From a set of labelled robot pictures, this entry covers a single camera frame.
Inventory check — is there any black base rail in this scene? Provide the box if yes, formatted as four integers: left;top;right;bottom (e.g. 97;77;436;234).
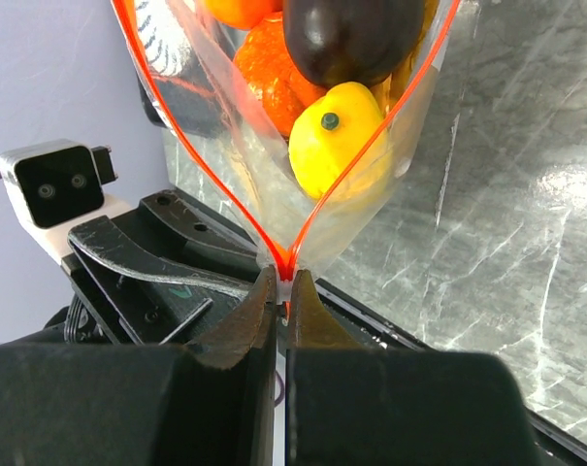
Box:
176;188;587;466

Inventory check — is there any orange tangerine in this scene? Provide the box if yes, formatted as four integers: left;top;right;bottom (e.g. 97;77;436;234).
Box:
203;0;283;30

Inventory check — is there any clear zip top bag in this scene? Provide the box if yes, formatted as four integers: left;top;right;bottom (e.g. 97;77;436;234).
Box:
113;1;460;282

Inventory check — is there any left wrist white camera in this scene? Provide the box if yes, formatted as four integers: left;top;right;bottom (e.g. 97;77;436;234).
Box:
0;139;131;264

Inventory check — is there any black tray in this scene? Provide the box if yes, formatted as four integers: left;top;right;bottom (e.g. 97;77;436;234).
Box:
153;62;241;138

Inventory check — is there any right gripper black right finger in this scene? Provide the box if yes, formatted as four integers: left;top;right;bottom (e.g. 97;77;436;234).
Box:
286;270;364;351

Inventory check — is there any small orange pumpkin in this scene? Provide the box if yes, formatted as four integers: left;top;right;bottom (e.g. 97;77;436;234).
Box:
234;12;327;138

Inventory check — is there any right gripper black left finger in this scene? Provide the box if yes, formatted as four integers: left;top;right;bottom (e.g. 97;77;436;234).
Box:
187;266;277;369

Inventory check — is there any dark avocado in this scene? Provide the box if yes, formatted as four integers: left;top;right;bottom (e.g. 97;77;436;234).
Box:
282;0;425;88

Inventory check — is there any white striped plate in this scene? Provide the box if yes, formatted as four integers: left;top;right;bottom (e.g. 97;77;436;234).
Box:
135;0;196;77

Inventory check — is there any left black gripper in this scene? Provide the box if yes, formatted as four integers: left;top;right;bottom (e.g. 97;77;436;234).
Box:
60;189;259;345

